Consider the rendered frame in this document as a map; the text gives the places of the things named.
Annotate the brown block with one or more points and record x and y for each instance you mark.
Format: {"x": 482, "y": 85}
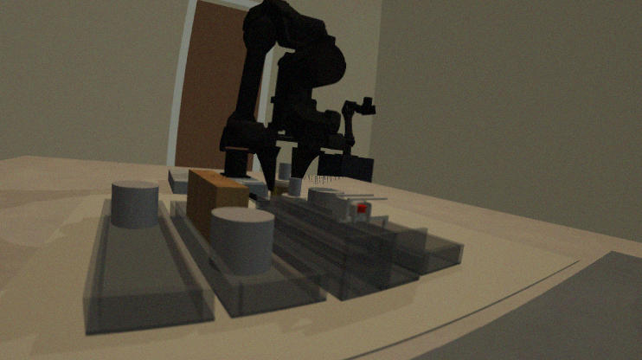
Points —
{"x": 215, "y": 193}
{"x": 193, "y": 192}

